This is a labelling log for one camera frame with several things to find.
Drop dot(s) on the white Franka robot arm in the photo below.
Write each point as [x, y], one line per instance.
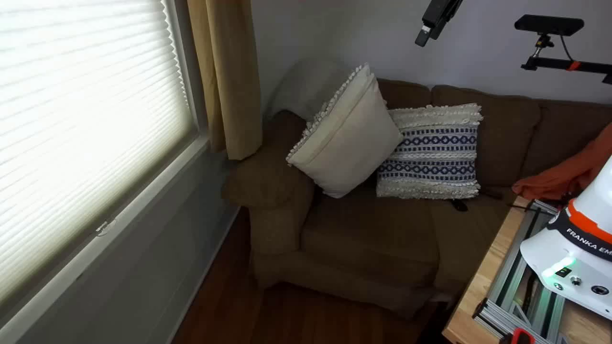
[577, 255]

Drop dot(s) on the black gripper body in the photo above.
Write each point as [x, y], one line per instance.
[441, 12]

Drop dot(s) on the cream pillow with tassel trim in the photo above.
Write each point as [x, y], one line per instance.
[348, 140]

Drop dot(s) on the aluminium profile frame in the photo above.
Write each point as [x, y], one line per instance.
[510, 289]

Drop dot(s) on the brown fabric sofa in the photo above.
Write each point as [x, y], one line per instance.
[371, 245]

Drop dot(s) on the white window frame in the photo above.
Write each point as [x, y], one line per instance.
[122, 221]

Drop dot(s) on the white window blind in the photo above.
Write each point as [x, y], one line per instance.
[89, 127]

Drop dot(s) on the small black object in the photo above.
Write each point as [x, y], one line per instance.
[460, 205]

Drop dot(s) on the orange cloth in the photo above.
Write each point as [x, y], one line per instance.
[566, 175]

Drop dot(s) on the black camera stand boom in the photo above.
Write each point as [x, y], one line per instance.
[562, 64]

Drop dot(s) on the black stereo camera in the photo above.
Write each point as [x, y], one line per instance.
[548, 26]

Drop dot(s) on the blue patterned white pillow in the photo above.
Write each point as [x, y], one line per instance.
[434, 163]

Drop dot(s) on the tan curtain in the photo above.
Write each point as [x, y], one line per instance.
[231, 77]

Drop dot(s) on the red clamp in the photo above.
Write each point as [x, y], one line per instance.
[520, 337]

